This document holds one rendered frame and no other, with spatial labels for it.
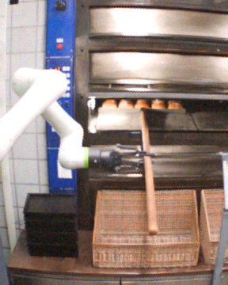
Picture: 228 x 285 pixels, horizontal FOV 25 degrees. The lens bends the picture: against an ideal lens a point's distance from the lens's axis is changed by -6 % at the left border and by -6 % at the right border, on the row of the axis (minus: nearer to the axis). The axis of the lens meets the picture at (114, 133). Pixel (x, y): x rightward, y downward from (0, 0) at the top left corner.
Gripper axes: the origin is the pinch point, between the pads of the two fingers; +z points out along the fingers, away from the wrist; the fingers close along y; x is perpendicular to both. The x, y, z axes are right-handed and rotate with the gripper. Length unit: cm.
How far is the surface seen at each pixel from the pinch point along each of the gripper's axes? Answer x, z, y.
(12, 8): -51, -74, -71
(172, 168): -50, 16, 21
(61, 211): -15, -42, 34
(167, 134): -51, 13, 2
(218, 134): -51, 42, 2
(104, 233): -41, -22, 58
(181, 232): -41, 23, 58
